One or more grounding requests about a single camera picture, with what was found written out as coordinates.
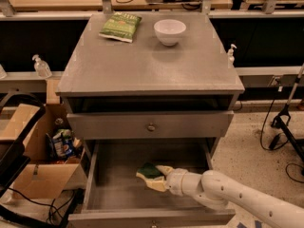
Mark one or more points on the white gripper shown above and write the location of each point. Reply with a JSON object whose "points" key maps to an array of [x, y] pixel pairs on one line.
{"points": [[175, 180]]}

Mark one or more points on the green and yellow sponge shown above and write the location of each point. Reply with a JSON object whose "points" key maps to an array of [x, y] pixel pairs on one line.
{"points": [[149, 172]]}

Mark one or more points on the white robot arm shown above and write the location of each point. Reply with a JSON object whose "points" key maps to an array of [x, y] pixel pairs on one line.
{"points": [[214, 190]]}

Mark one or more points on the open grey middle drawer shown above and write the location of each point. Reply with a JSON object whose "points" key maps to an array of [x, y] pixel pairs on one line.
{"points": [[116, 198]]}

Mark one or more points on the grey upper drawer with knob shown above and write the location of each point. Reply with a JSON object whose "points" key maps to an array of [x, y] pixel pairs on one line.
{"points": [[204, 124]]}

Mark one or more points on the grey wooden drawer cabinet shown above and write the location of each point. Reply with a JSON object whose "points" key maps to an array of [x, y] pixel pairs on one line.
{"points": [[107, 76]]}

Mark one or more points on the blue snack package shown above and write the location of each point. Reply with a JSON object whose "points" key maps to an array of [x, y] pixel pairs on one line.
{"points": [[63, 143]]}

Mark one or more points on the open cardboard box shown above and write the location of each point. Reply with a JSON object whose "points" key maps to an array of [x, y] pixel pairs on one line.
{"points": [[45, 176]]}

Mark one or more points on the small white pump bottle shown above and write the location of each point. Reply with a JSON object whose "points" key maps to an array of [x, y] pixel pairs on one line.
{"points": [[230, 54]]}

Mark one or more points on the white ceramic bowl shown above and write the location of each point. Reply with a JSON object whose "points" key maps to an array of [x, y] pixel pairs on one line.
{"points": [[169, 31]]}

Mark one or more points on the green chip bag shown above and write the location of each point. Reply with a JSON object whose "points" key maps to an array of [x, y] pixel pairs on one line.
{"points": [[121, 26]]}

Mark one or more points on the clear sanitizer pump bottle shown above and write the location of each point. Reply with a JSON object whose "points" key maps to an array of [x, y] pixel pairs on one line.
{"points": [[41, 67]]}

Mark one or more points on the black chair frame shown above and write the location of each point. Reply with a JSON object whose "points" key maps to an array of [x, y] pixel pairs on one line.
{"points": [[12, 158]]}

